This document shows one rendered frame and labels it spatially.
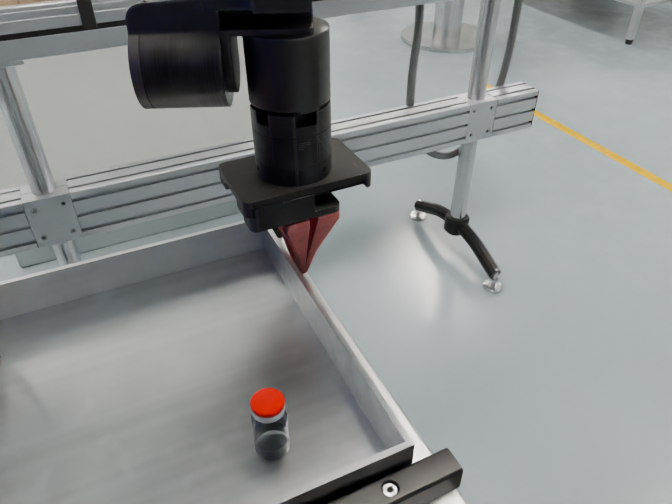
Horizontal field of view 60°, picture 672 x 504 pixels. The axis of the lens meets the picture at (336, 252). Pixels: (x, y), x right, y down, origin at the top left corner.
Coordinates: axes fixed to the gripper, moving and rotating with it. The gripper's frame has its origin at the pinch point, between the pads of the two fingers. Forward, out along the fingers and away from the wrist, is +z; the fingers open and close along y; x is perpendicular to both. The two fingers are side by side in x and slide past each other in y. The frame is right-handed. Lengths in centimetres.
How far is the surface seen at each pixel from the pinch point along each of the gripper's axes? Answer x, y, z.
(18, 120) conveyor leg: -86, 24, 17
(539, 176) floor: -115, -151, 90
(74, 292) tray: -5.4, 17.9, 0.7
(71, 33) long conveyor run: -82, 11, 1
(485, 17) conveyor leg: -87, -89, 12
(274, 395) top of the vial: 14.6, 7.7, -2.9
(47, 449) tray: 8.7, 21.2, 1.5
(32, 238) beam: -85, 30, 43
